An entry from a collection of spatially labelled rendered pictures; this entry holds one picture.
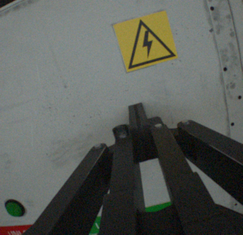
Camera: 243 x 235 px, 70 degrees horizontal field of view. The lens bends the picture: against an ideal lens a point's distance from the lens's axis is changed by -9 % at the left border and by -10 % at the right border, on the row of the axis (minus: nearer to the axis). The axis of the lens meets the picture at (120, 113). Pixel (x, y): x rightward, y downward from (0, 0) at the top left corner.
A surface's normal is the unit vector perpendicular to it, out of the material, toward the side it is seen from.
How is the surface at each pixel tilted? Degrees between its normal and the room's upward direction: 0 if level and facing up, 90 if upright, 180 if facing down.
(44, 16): 90
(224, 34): 90
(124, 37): 90
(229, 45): 90
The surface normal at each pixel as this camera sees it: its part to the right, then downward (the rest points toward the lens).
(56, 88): -0.03, 0.29
